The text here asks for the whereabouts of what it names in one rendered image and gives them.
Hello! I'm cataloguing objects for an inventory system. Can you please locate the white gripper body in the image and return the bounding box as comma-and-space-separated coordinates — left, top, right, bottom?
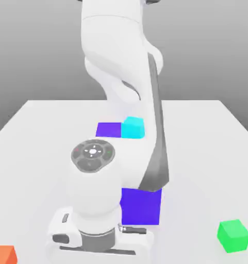
44, 230, 156, 264

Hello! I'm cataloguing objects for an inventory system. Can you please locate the small orange cube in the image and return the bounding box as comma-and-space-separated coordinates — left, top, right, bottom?
0, 245, 19, 264

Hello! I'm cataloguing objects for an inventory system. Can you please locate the small cyan cube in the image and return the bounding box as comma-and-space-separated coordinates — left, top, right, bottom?
121, 116, 146, 139

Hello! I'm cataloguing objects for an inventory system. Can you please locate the small green cube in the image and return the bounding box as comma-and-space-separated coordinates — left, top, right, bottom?
217, 219, 248, 254

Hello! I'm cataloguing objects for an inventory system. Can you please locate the large blue box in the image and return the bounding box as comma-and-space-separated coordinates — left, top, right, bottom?
95, 122, 163, 226

